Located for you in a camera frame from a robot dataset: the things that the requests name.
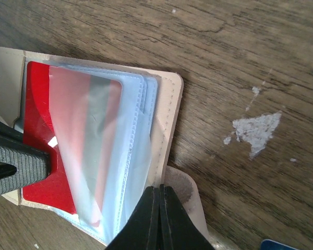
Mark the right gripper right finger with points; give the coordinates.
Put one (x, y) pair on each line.
(176, 230)

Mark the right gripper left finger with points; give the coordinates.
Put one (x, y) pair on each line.
(141, 230)

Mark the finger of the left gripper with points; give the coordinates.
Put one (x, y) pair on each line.
(22, 164)

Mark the red card black stripe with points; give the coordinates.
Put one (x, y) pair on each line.
(71, 115)

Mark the beige leather card holder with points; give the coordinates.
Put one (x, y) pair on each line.
(145, 126)

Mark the blue card upper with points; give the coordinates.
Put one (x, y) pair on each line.
(269, 244)

